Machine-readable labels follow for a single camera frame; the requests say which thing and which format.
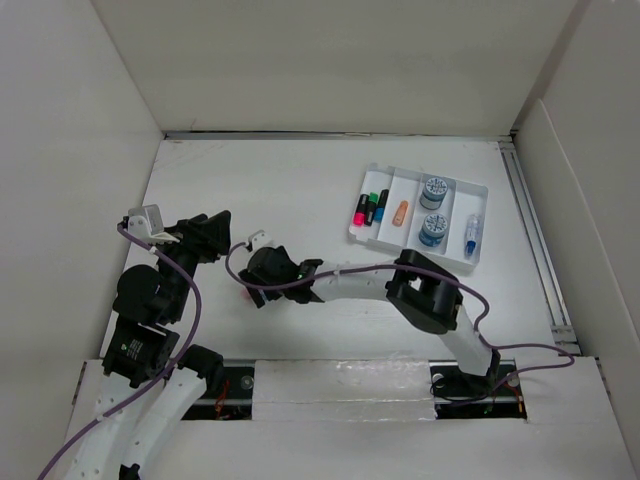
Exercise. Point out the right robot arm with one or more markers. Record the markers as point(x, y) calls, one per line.
point(425, 294)

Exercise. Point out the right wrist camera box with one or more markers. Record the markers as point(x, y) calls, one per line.
point(258, 240)

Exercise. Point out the blue cap black highlighter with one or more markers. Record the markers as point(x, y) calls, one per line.
point(381, 205)

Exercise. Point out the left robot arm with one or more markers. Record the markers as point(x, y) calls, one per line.
point(151, 376)

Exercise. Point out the white foam block front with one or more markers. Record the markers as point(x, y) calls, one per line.
point(383, 390)

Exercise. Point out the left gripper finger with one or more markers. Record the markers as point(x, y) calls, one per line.
point(217, 245)
point(218, 224)

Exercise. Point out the blue slime jar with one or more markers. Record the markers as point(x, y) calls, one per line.
point(433, 230)
point(433, 193)

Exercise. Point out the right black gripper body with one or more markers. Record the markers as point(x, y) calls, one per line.
point(253, 279)

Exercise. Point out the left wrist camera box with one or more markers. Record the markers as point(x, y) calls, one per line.
point(145, 223)

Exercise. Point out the metal rail right edge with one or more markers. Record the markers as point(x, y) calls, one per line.
point(560, 323)

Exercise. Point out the green cap black highlighter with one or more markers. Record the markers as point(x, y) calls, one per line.
point(370, 209)

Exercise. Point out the clear glue stick blue cap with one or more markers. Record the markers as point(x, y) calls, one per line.
point(472, 233)

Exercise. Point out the pink cap black highlighter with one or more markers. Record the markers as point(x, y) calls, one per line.
point(359, 216)

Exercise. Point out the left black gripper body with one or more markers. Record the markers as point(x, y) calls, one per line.
point(188, 250)

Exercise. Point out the white divided organizer tray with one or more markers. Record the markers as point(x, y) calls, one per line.
point(462, 200)

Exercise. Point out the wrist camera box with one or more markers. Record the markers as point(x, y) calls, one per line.
point(258, 240)
point(145, 223)

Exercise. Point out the orange translucent eraser case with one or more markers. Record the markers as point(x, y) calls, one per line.
point(400, 214)

